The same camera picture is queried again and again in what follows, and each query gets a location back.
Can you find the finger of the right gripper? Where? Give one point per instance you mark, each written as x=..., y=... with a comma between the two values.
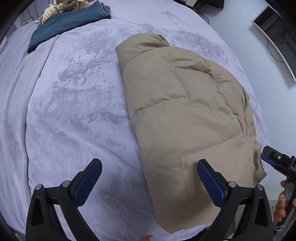
x=269, y=156

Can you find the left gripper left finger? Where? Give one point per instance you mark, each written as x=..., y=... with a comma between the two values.
x=73, y=194

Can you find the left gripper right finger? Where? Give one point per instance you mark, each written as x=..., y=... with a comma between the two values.
x=223, y=195

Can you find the beige puffer jacket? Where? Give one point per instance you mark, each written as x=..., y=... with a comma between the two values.
x=184, y=108

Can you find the brown striped clothes pile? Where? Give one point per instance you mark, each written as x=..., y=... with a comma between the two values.
x=61, y=6

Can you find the right hand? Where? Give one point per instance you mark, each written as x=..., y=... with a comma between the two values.
x=279, y=212

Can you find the left hand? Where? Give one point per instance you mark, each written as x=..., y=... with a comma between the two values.
x=145, y=238

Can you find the lavender plush blanket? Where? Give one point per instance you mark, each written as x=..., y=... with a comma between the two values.
x=64, y=104

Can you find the black monitor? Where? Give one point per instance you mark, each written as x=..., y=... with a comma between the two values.
x=273, y=26

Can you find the folded blue jeans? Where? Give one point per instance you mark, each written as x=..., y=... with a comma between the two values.
x=63, y=22

